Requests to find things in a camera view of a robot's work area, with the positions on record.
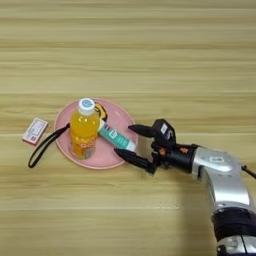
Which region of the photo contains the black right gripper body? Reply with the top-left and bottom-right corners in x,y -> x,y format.
149,141 -> 200,175

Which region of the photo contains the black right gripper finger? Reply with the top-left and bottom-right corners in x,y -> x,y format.
127,123 -> 156,139
113,148 -> 156,174

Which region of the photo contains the green white glue stick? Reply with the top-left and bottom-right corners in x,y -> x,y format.
98,119 -> 138,153

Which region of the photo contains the orange juice bottle white cap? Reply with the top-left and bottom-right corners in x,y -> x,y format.
68,97 -> 101,160

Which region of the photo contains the pink round plate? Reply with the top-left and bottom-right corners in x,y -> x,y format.
53,97 -> 139,170

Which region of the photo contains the small pink white box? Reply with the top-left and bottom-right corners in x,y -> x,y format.
21,117 -> 49,146

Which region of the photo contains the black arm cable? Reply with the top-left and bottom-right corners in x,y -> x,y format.
241,164 -> 256,180

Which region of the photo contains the yellow tape measure black strap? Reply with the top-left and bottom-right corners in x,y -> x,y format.
27,102 -> 109,169

